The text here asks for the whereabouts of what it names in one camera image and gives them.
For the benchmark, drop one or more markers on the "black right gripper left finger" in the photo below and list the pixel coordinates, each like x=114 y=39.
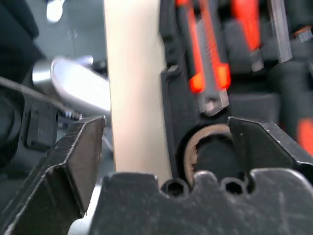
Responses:
x=56 y=176

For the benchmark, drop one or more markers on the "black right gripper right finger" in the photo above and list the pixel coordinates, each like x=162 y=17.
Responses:
x=264 y=147

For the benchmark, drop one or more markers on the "black electrical tape roll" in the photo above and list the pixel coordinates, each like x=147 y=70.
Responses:
x=189 y=151

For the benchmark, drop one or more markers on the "black plastic tool case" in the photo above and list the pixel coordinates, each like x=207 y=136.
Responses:
x=176 y=110

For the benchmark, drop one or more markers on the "orange black utility knife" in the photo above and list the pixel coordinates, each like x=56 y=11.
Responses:
x=210 y=73

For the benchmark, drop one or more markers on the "silver robot body part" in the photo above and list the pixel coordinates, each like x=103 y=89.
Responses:
x=78 y=85

